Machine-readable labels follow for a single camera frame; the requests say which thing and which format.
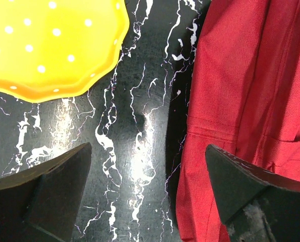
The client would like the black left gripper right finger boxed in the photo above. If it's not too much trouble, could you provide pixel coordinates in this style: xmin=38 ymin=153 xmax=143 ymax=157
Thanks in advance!
xmin=205 ymin=145 xmax=300 ymax=241

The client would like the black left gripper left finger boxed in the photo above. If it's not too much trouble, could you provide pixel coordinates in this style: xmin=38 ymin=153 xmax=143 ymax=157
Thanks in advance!
xmin=0 ymin=143 xmax=92 ymax=241

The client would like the red backpack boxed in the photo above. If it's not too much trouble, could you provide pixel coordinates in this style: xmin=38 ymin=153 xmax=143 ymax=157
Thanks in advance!
xmin=176 ymin=1 xmax=300 ymax=241

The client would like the orange dotted plate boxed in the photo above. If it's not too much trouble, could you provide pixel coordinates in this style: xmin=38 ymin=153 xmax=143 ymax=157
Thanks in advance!
xmin=0 ymin=1 xmax=129 ymax=103

